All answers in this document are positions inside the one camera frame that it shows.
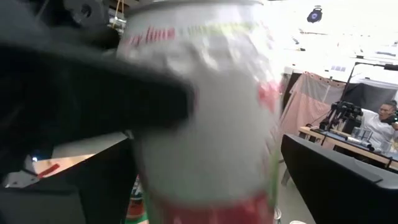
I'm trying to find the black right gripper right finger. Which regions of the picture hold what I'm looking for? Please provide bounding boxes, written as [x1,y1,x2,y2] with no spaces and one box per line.
[280,133,398,224]

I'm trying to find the person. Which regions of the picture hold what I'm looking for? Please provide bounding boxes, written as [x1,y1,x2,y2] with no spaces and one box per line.
[360,100,398,152]

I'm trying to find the silver and red soda can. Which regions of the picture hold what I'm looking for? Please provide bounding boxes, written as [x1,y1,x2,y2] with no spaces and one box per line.
[116,0,282,224]

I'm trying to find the grey metal corner bracket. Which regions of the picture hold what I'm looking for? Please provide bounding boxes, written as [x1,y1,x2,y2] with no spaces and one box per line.
[2,154,40,189]

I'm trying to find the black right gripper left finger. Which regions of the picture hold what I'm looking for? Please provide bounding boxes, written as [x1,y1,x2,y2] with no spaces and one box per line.
[0,138,138,224]

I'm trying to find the dark red soda can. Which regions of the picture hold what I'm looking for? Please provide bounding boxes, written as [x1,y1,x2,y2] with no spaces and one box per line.
[126,183,147,220]

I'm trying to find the background wooden table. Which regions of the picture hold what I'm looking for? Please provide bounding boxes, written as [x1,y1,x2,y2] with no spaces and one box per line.
[297,126,398,171]

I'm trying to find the background black metal frame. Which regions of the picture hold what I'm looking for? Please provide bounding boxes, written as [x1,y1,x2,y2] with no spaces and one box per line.
[340,61,398,103]

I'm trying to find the black ceiling dome camera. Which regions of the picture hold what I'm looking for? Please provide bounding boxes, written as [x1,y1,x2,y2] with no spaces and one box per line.
[307,6,323,24]

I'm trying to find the black background panel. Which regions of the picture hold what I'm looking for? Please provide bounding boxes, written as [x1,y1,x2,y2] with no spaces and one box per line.
[341,82,398,113]

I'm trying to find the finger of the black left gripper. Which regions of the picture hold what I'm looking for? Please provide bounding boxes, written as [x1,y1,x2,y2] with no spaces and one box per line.
[93,55,196,142]

